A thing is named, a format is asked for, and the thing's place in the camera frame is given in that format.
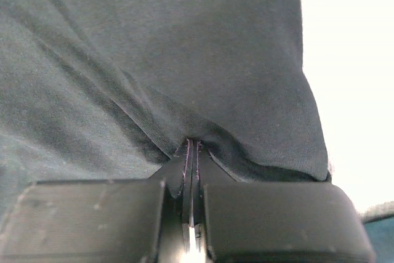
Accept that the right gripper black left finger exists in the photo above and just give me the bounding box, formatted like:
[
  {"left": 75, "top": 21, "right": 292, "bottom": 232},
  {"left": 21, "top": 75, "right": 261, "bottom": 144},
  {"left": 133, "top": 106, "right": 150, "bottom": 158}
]
[{"left": 1, "top": 140, "right": 193, "bottom": 262}]

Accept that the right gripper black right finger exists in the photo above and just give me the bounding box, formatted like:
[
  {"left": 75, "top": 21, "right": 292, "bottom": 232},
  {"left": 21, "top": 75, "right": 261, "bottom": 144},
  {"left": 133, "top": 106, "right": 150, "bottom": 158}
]
[{"left": 193, "top": 142, "right": 374, "bottom": 262}]

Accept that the black floral t shirt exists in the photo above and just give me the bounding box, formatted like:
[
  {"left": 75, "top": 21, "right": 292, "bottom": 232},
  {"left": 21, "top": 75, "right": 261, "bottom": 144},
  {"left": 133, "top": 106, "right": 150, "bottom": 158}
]
[{"left": 0, "top": 0, "right": 332, "bottom": 214}]

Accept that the teal plastic basket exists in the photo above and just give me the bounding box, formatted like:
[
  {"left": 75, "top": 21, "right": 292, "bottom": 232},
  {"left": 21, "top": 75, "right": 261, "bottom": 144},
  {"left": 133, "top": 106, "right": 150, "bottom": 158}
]
[{"left": 363, "top": 212, "right": 394, "bottom": 263}]

